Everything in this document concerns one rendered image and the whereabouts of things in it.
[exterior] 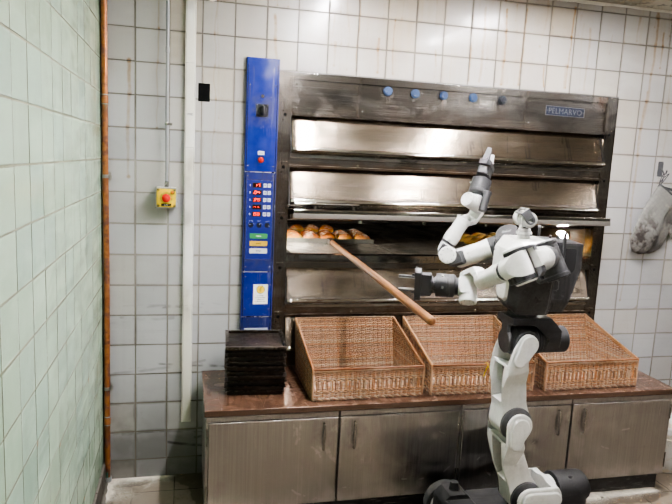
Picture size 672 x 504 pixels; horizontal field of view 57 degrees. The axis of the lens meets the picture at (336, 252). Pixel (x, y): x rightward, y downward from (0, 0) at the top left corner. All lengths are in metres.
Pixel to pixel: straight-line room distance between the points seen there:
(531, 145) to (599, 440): 1.60
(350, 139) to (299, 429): 1.46
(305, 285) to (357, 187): 0.58
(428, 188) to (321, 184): 0.59
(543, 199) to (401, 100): 1.00
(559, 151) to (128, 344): 2.54
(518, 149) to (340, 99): 1.04
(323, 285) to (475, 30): 1.56
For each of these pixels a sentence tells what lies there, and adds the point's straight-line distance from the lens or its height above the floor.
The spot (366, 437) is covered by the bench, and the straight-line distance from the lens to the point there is 3.01.
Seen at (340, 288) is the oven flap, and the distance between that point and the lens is 3.31.
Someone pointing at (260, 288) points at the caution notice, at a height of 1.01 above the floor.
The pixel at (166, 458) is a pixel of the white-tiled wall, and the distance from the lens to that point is 3.52.
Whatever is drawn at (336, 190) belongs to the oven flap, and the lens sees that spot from 3.23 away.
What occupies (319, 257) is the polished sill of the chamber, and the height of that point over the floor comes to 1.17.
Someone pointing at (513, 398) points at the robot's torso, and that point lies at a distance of 2.75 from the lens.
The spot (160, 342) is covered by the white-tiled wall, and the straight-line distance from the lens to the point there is 3.29.
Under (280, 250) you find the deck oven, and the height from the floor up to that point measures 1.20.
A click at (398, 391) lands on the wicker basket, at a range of 3.03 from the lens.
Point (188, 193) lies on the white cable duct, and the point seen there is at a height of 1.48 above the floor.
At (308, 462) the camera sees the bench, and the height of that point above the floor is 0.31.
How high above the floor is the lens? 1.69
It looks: 9 degrees down
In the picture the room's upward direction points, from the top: 3 degrees clockwise
